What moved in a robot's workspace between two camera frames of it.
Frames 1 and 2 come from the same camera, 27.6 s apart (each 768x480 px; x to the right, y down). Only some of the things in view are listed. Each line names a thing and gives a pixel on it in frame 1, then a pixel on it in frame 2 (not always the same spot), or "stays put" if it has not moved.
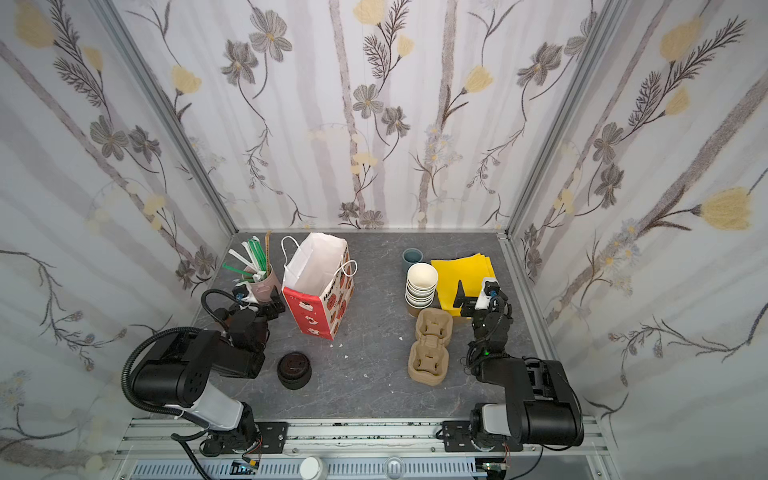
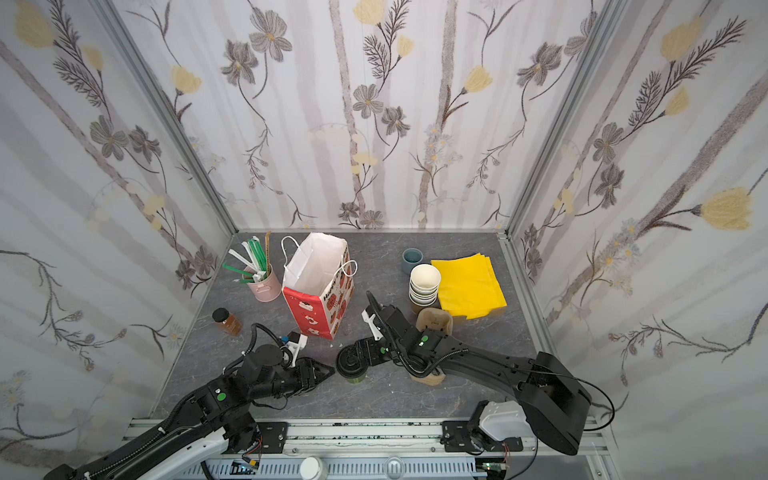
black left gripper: x=264 y=306 to x=303 y=377
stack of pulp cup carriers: x=428 y=358 stays put
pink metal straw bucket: x=262 y=290 stays put
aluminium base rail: x=156 y=449 stays put
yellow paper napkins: x=471 y=271 stays put
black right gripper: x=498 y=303 to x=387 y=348
